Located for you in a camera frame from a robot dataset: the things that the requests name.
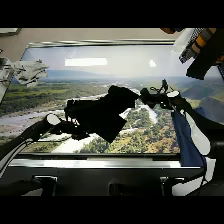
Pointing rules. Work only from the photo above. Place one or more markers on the blue garment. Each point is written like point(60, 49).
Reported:
point(186, 143)

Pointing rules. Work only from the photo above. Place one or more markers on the black garment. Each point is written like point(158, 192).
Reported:
point(100, 113)
point(208, 60)

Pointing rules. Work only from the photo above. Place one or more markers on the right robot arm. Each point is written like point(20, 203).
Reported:
point(200, 140)

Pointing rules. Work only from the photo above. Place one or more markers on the striped garment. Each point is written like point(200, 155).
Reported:
point(199, 41)

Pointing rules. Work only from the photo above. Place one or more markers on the silver frame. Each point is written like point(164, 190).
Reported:
point(100, 164)

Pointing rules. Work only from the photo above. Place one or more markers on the white garment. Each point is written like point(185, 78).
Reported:
point(183, 40)
point(30, 71)

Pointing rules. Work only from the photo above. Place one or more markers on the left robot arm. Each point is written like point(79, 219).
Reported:
point(36, 130)

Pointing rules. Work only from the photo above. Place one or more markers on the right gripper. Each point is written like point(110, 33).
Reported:
point(149, 96)

